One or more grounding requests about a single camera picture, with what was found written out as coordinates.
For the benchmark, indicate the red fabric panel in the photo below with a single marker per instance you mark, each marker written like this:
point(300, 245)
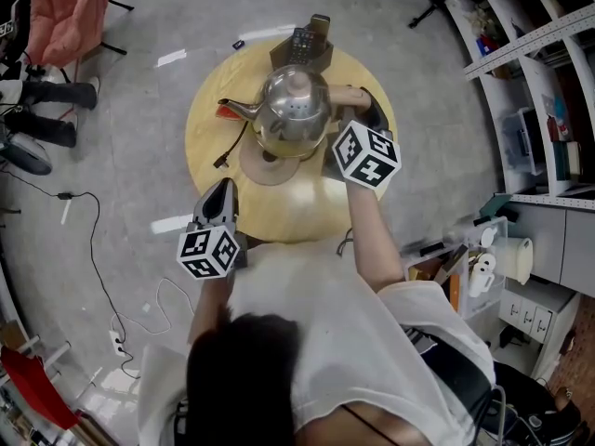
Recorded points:
point(32, 384)

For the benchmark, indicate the white round appliance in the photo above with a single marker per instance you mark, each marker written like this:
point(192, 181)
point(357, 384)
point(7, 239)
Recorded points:
point(487, 237)

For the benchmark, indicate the clear lidded storage box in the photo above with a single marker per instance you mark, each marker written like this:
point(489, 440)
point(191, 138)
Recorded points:
point(516, 142)

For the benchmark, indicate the grey metal cabinet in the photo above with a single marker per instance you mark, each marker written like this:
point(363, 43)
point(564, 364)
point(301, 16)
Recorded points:
point(558, 240)

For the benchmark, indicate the small black box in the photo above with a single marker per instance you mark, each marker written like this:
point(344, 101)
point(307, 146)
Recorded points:
point(238, 44)

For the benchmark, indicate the white drawer cabinet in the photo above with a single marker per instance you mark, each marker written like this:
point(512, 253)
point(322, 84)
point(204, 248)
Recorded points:
point(525, 314)

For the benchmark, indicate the white plastic jug with handle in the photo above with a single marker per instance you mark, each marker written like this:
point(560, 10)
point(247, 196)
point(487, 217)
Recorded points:
point(479, 277)

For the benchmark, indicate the round wooden table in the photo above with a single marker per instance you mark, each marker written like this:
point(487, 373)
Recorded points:
point(288, 216)

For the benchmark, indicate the gold smartphone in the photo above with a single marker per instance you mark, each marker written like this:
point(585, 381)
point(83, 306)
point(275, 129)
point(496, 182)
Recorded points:
point(320, 26)

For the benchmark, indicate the red watermelon slice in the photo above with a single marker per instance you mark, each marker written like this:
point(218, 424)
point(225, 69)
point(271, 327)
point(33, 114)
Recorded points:
point(228, 113)

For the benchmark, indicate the black tripod stand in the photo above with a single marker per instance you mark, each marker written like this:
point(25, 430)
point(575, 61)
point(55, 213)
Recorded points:
point(434, 3)

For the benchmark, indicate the grey oval shell device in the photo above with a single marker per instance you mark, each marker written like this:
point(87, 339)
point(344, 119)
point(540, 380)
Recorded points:
point(25, 156)

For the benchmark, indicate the person's white shirt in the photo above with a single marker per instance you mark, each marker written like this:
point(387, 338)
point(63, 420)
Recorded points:
point(344, 332)

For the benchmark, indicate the clear bin of white appliances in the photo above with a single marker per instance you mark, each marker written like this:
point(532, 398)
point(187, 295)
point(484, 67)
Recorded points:
point(501, 223)

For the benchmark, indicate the brown remote holder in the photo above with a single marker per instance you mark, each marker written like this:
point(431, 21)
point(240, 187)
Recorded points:
point(279, 56)

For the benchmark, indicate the pink folding chair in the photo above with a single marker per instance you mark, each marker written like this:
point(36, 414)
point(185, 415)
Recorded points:
point(65, 17)

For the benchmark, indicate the person's left forearm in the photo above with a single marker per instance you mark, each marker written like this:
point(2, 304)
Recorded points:
point(209, 305)

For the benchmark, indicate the white power strip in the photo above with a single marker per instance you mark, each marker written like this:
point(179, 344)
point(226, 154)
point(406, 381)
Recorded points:
point(117, 342)

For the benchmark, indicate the cream plastic bucket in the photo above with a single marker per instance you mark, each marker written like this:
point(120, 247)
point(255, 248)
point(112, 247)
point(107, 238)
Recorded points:
point(516, 260)

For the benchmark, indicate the black remote control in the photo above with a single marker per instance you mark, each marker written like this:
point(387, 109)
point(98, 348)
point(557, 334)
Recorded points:
point(301, 47)

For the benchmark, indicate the white metal shelf unit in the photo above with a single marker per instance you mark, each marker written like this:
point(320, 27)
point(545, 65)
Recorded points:
point(534, 40)

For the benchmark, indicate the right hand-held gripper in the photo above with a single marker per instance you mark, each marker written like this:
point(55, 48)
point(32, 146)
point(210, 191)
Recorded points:
point(367, 156)

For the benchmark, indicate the teal notebook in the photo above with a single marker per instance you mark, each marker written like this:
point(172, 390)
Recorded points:
point(495, 203)

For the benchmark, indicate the stainless steel kettle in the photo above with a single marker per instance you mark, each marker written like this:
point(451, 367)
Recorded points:
point(293, 109)

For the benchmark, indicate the person's right forearm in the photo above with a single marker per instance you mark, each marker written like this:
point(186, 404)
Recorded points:
point(372, 240)

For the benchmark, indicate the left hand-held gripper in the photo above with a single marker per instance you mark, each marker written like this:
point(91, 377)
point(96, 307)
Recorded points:
point(207, 251)

